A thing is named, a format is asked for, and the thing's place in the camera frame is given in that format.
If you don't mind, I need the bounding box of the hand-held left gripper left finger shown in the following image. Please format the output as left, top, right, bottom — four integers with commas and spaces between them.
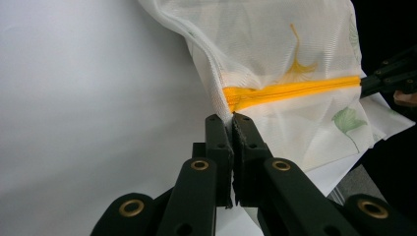
192, 113, 235, 209

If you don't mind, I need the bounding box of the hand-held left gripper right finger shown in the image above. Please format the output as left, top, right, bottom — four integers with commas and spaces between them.
231, 112, 273, 208

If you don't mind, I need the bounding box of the leaf print mesh laundry bag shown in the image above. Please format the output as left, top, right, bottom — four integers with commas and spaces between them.
137, 0, 417, 198

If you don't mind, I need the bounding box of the white table board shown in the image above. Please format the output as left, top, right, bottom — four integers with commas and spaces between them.
0, 0, 362, 236

